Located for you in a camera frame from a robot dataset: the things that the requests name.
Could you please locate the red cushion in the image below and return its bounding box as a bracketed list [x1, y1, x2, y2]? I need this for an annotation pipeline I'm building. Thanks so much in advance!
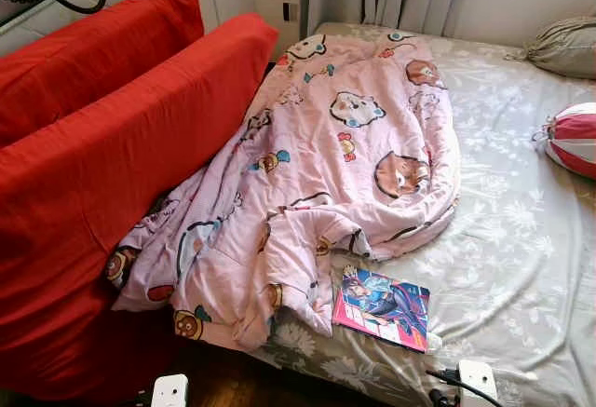
[0, 0, 206, 147]
[0, 13, 280, 399]

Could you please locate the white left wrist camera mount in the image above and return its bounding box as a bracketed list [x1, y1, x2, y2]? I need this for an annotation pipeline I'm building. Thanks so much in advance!
[151, 374, 189, 407]

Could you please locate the pink cartoon print blanket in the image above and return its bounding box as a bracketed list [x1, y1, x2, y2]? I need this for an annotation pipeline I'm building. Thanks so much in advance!
[104, 33, 462, 352]

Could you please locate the colourful comic book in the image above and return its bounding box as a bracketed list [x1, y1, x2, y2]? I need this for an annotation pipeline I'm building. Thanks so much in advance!
[332, 264, 431, 345]

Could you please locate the grey floral bed sheet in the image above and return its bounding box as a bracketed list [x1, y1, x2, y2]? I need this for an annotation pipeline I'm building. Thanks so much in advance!
[247, 21, 596, 407]

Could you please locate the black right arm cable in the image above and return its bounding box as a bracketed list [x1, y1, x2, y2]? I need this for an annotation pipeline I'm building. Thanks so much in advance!
[426, 368, 504, 407]

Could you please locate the grey floral pillow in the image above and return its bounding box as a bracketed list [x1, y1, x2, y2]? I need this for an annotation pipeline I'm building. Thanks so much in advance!
[508, 16, 596, 80]

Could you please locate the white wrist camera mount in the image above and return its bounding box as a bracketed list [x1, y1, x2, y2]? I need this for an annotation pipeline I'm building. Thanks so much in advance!
[151, 374, 189, 407]
[458, 360, 498, 407]

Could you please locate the red white blue bolster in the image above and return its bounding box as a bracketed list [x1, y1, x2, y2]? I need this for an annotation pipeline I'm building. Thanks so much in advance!
[533, 102, 596, 180]

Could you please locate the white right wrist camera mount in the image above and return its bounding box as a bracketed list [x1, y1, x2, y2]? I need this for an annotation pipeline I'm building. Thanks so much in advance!
[458, 360, 498, 407]

